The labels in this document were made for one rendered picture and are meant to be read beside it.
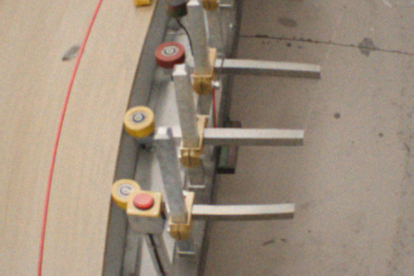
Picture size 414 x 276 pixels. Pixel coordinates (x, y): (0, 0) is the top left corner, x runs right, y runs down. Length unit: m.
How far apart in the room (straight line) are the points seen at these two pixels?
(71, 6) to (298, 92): 1.23
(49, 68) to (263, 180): 1.13
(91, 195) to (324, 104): 1.63
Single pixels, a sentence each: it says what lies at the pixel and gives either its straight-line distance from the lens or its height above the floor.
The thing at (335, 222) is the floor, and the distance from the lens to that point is 3.72.
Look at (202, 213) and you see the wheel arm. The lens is 2.69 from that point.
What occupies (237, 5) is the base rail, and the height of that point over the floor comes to 0.70.
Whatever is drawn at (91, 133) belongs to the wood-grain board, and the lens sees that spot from 2.85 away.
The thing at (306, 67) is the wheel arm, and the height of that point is 0.86.
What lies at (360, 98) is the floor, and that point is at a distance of 4.16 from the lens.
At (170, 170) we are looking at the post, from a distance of 2.52.
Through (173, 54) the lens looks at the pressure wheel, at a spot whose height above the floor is 0.91.
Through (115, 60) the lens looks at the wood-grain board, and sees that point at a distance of 3.04.
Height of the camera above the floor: 2.90
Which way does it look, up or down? 45 degrees down
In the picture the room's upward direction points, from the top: 7 degrees counter-clockwise
